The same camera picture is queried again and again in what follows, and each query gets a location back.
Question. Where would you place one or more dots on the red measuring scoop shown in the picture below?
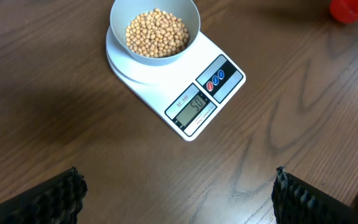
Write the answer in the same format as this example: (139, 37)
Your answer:
(344, 11)

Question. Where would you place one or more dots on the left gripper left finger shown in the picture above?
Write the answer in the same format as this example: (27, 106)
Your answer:
(57, 200)

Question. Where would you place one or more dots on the white digital kitchen scale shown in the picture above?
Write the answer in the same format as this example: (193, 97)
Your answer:
(188, 93)

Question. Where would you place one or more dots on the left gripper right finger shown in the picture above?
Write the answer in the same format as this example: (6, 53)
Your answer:
(295, 201)

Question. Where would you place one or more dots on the grey round bowl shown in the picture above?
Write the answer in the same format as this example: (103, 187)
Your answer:
(123, 11)

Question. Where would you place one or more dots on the soybeans in bowl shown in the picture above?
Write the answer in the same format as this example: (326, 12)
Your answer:
(157, 34)

